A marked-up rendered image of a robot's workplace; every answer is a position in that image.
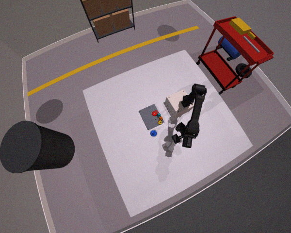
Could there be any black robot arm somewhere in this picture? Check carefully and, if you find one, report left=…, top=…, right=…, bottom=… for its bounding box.
left=175, top=83, right=207, bottom=148

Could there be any blue gear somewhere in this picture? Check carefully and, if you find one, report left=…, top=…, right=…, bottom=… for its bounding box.
left=150, top=130, right=157, bottom=137

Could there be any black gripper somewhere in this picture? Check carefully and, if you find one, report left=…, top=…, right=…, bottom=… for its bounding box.
left=172, top=130, right=184, bottom=144

